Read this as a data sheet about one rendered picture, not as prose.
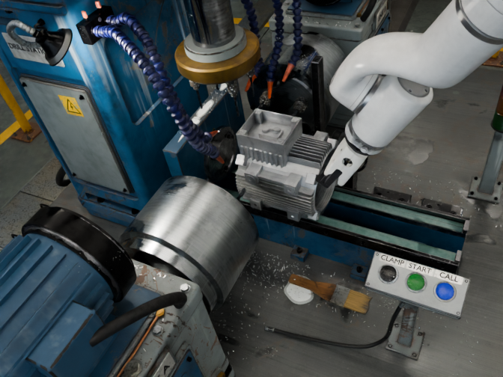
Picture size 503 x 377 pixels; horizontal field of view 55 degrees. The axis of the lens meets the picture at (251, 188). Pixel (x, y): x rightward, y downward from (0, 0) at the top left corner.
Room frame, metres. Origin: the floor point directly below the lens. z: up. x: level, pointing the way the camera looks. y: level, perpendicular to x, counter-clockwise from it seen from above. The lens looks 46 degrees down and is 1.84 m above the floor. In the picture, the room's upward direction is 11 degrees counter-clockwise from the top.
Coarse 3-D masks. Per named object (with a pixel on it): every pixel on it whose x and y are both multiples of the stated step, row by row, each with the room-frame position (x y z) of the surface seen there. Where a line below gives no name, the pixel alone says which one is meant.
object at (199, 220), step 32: (160, 192) 0.72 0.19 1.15; (192, 192) 0.69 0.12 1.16; (224, 192) 0.69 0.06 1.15; (160, 224) 0.62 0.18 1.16; (192, 224) 0.61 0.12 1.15; (224, 224) 0.62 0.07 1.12; (160, 256) 0.56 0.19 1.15; (192, 256) 0.55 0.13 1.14; (224, 256) 0.57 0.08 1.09; (224, 288) 0.53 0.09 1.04
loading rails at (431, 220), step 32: (352, 192) 0.82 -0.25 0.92; (256, 224) 0.83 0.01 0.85; (288, 224) 0.78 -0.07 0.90; (320, 224) 0.73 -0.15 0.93; (352, 224) 0.72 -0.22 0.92; (384, 224) 0.74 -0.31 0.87; (416, 224) 0.70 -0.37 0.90; (448, 224) 0.67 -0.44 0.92; (320, 256) 0.73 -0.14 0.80; (352, 256) 0.69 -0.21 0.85; (416, 256) 0.60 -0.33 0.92; (448, 256) 0.59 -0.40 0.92
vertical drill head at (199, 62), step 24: (192, 0) 0.89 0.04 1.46; (216, 0) 0.89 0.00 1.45; (192, 24) 0.90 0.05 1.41; (216, 24) 0.89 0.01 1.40; (192, 48) 0.90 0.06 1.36; (216, 48) 0.88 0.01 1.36; (240, 48) 0.89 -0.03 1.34; (192, 72) 0.86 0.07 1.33; (216, 72) 0.84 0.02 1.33; (240, 72) 0.85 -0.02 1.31
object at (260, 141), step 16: (272, 112) 0.92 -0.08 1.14; (240, 128) 0.88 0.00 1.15; (256, 128) 0.91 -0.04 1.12; (272, 128) 0.88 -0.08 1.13; (288, 128) 0.89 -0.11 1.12; (240, 144) 0.86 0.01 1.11; (256, 144) 0.84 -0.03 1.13; (272, 144) 0.81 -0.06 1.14; (288, 144) 0.82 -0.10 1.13; (256, 160) 0.84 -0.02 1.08; (272, 160) 0.82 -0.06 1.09
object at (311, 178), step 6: (330, 138) 0.85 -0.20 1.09; (336, 144) 0.84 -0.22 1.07; (240, 156) 0.85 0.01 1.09; (246, 156) 0.85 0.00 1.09; (240, 162) 0.84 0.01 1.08; (246, 162) 0.85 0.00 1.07; (312, 174) 0.75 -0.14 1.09; (318, 174) 0.75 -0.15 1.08; (306, 180) 0.74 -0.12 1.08; (312, 180) 0.74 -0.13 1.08; (336, 180) 0.84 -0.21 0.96; (246, 198) 0.84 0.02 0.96; (318, 216) 0.74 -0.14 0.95
